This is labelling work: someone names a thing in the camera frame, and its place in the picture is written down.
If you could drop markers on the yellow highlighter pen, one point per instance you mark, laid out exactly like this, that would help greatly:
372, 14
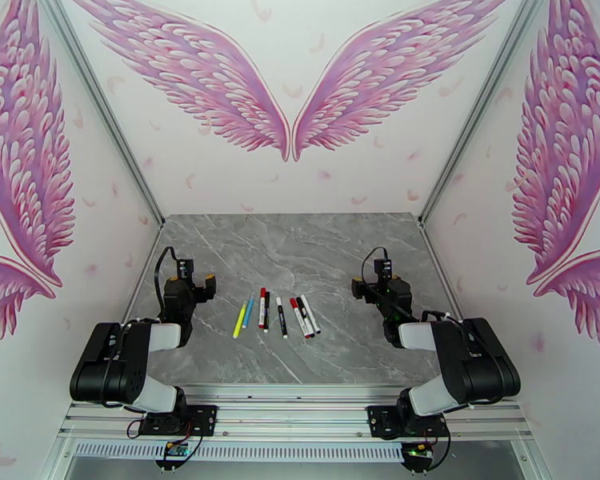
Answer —
240, 321

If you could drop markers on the blue highlighter pen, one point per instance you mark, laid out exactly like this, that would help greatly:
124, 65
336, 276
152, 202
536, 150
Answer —
249, 311

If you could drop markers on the white-barrel red marker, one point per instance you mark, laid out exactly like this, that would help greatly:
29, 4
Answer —
262, 308
300, 317

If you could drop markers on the white-barrel black marker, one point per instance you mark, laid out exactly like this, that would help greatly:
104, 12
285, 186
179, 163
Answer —
307, 317

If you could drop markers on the slim black marker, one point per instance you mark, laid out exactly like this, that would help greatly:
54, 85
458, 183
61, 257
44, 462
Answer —
267, 313

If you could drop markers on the black-barrel white marker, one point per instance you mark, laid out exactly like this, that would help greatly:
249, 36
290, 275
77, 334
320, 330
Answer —
282, 317

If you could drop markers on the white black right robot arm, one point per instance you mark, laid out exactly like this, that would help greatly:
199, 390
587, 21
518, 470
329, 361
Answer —
480, 363

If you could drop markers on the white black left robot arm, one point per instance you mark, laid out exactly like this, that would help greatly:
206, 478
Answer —
110, 363

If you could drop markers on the small green controller board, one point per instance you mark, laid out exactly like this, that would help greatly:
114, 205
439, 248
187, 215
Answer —
176, 449
417, 449

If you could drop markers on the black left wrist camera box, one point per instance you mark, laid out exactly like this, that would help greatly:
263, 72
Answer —
185, 268

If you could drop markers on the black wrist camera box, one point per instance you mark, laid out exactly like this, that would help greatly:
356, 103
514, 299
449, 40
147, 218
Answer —
383, 269
185, 268

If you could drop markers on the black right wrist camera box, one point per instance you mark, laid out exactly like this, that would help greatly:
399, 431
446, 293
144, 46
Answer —
383, 269

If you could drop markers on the aluminium table side rail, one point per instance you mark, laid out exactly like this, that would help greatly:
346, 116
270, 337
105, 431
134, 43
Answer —
139, 281
442, 273

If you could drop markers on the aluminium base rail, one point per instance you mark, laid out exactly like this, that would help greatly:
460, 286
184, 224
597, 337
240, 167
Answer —
290, 408

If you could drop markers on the aluminium frame corner post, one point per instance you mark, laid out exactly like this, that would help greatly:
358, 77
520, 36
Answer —
480, 113
105, 108

